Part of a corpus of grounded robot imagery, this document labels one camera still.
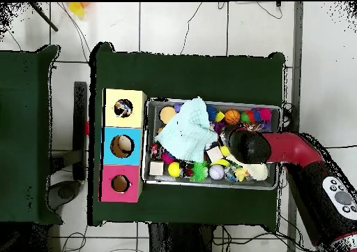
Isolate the black cable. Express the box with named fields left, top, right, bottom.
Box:
left=179, top=1, right=204, bottom=56
left=280, top=102, right=357, bottom=152

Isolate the orange toy basketball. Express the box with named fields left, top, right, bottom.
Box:
left=225, top=109, right=241, bottom=126

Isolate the wooden box with three holes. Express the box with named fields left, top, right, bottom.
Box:
left=100, top=88, right=148, bottom=204

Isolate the peach orange ball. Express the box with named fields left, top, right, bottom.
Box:
left=159, top=106, right=177, bottom=124

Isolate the white toy baseball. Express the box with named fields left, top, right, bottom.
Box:
left=209, top=165, right=225, bottom=181

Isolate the pink spiky ball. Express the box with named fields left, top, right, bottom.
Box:
left=256, top=108, right=273, bottom=124

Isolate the grey metal beam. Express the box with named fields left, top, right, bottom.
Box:
left=286, top=1, right=305, bottom=252

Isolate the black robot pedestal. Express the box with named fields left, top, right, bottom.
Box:
left=147, top=223, right=220, bottom=252

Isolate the yellow floor object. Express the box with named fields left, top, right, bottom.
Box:
left=68, top=2, right=87, bottom=18

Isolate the colourful polka dot cloth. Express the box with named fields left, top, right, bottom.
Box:
left=114, top=100, right=134, bottom=117

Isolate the cream yellow cloth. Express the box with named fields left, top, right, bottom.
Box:
left=228, top=158, right=271, bottom=181

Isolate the green spiky ball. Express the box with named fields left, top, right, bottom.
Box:
left=191, top=161, right=210, bottom=183

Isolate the mint green cloth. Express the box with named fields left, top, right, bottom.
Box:
left=155, top=96, right=220, bottom=163

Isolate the shallow clear mesh bin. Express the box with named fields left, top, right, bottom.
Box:
left=142, top=98, right=282, bottom=191

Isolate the green cloth side table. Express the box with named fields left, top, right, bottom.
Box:
left=0, top=44, right=61, bottom=225

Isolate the small wooden cube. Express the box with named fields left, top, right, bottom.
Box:
left=149, top=161, right=165, bottom=177

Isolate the black chair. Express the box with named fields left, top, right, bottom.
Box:
left=49, top=81, right=90, bottom=211

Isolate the black rod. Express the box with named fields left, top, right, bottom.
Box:
left=27, top=2, right=59, bottom=32

